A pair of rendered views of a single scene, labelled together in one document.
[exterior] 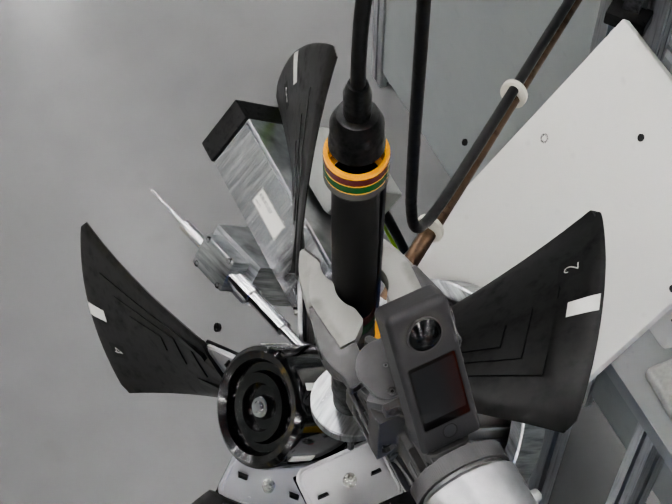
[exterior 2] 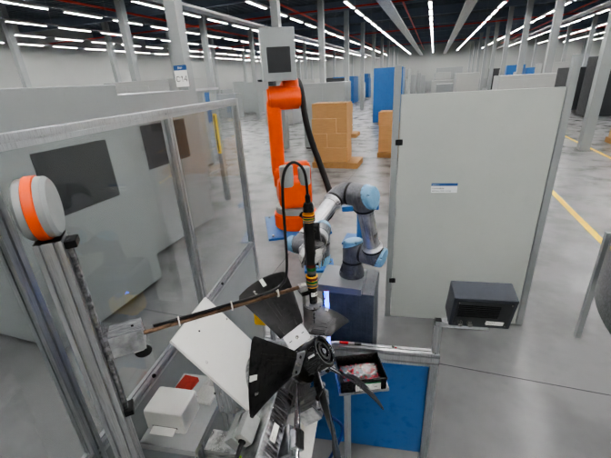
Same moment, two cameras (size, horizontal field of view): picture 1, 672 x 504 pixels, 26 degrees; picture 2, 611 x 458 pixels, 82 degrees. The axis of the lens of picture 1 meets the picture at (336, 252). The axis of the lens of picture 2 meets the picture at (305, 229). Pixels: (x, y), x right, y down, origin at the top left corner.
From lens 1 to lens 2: 1.62 m
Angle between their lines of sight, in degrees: 94
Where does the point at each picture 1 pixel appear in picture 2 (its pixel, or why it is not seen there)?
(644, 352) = (203, 411)
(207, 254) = (299, 442)
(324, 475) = not seen: hidden behind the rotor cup
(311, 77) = (258, 354)
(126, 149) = not seen: outside the picture
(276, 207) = (271, 429)
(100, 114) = not seen: outside the picture
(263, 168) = (265, 442)
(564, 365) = (275, 278)
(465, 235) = (236, 385)
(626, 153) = (204, 334)
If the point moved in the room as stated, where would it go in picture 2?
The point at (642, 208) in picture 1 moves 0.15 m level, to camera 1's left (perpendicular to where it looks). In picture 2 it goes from (214, 328) to (242, 343)
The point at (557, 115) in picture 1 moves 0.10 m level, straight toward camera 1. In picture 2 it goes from (199, 359) to (225, 344)
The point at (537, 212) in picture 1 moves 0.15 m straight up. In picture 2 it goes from (224, 361) to (217, 327)
